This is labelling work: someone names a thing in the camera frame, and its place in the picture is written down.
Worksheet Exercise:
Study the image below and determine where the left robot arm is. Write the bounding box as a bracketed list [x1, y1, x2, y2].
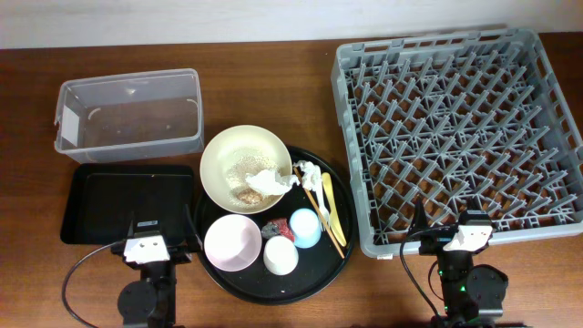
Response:
[118, 219, 202, 327]

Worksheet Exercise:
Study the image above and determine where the red silver snack wrapper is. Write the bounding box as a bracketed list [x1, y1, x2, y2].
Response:
[261, 218, 295, 242]

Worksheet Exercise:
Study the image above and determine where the brown food piece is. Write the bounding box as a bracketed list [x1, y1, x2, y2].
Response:
[236, 189, 263, 205]

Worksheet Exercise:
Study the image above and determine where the black rectangular tray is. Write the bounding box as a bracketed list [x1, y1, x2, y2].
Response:
[60, 164, 194, 246]

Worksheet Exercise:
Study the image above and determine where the large cream bowl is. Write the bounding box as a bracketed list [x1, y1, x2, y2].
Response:
[199, 125, 292, 214]

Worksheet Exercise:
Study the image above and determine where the light blue cup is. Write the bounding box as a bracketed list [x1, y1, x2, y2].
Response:
[289, 208, 322, 249]

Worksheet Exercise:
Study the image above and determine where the white cup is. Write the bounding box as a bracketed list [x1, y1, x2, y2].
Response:
[263, 236, 299, 276]

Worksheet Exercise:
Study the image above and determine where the white napkin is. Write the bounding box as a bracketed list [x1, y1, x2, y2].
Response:
[245, 169, 300, 196]

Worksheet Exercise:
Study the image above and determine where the round black serving tray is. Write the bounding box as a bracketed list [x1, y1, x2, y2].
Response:
[192, 146, 358, 305]

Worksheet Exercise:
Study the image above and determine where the pile of white rice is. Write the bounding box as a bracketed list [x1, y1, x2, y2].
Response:
[227, 148, 277, 207]

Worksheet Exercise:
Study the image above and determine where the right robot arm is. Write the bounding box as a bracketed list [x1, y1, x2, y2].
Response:
[405, 200, 508, 327]

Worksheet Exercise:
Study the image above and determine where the yellow plastic knife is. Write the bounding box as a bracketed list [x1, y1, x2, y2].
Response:
[322, 172, 347, 247]

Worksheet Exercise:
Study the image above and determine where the white plastic fork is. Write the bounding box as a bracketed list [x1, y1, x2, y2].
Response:
[315, 179, 330, 224]

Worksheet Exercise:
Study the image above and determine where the small pink bowl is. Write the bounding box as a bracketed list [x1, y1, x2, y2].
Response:
[203, 214, 262, 272]

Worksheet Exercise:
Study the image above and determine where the clear plastic waste bin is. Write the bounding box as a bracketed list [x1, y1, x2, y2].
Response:
[54, 68, 204, 163]

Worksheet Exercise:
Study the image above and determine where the wooden chopstick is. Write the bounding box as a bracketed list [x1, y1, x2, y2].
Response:
[293, 168, 345, 259]

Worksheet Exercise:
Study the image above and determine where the grey dishwasher rack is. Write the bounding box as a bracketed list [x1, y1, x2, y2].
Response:
[331, 29, 582, 260]

